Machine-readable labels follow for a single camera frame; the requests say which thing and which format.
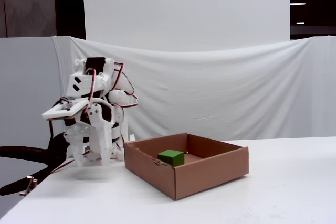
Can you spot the green cube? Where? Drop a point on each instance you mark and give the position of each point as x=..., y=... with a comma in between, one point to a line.
x=173, y=158

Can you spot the white draped cloth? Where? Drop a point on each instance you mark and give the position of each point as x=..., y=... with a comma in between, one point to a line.
x=223, y=85

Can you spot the white moving gripper finger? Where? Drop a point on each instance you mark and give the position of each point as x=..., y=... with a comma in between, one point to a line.
x=101, y=140

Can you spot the black clamp bar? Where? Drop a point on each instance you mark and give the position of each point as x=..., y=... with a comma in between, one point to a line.
x=23, y=183

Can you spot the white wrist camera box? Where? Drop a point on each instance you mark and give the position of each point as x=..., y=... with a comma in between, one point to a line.
x=56, y=113

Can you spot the small metal bracket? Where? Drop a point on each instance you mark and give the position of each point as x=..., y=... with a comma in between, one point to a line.
x=29, y=185

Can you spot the white backdrop screen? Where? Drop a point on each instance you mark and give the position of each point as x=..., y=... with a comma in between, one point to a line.
x=183, y=6

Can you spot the white fixed gripper finger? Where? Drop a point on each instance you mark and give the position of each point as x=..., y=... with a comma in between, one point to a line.
x=77, y=145

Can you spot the dark brown door panel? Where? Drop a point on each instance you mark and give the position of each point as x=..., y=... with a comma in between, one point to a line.
x=29, y=6

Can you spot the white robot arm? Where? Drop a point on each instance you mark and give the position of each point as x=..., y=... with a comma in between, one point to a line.
x=120, y=98

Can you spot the brown cardboard box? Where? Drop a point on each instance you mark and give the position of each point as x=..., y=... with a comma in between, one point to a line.
x=204, y=171

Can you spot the grey partition panel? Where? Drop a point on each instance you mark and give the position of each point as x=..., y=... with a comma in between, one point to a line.
x=26, y=82

